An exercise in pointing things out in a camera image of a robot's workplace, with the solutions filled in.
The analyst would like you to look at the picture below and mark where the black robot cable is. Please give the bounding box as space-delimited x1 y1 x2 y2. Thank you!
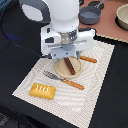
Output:
0 3 46 58

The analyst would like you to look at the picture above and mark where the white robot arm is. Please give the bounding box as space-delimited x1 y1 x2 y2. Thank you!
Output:
19 0 95 59

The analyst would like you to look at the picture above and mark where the fork with wooden handle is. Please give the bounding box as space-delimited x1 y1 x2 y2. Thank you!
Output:
43 71 84 90

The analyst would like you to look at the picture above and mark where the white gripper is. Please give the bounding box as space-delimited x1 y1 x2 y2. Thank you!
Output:
41 25 96 59

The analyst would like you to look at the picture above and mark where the round wooden plate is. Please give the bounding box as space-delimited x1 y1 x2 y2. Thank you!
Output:
55 57 82 79

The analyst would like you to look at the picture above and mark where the beige bowl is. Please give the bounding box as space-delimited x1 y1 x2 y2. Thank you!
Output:
116 4 128 30

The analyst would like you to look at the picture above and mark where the striped beige placemat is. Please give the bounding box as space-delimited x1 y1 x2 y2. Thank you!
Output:
13 41 114 128

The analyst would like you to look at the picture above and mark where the brown sausage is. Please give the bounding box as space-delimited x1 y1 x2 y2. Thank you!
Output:
64 58 76 75

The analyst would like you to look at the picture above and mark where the pink stove board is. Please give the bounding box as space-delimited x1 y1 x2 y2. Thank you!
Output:
77 0 128 42

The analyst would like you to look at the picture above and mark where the yellow bread loaf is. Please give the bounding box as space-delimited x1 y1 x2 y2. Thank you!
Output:
30 83 56 100

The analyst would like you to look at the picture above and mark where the grey saucepan with handle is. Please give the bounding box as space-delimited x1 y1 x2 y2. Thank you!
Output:
79 0 106 25

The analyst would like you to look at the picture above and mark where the knife with wooden handle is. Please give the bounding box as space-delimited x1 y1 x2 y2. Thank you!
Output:
80 56 97 63

